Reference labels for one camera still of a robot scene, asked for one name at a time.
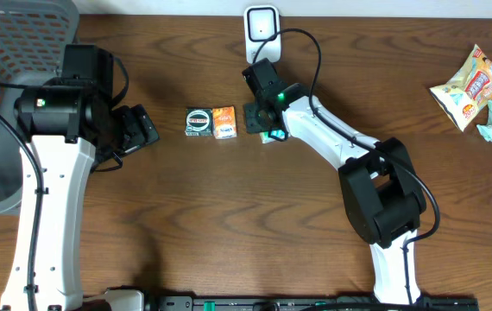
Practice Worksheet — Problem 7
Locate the yellow blue snack bag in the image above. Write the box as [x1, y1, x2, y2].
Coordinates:
[430, 44, 492, 131]

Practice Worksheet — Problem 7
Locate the orange juice carton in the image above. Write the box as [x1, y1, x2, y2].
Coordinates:
[212, 106, 237, 139]

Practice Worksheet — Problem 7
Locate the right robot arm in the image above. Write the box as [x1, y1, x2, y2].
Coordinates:
[244, 83, 426, 304]

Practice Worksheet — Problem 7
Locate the white barcode scanner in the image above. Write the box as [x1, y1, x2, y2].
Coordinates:
[243, 4, 281, 64]

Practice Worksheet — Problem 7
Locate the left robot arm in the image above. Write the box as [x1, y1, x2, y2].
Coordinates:
[0, 86, 159, 310]

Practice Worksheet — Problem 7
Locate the green tissue pack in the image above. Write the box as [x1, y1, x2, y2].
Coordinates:
[260, 130, 287, 143]

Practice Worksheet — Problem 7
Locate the grey plastic mesh basket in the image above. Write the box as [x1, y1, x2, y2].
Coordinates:
[0, 0, 79, 214]

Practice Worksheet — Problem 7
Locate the round black lidded cup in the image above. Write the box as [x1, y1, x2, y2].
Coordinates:
[185, 108, 213, 136]

